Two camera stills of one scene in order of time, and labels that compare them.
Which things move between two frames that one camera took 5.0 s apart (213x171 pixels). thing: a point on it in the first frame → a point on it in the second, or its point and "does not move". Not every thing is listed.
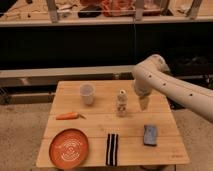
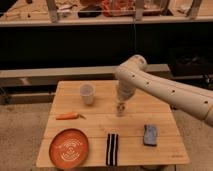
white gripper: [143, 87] → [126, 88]
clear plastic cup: [87, 91] does not move
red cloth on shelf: [117, 7] does not move
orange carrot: [69, 116] does not move
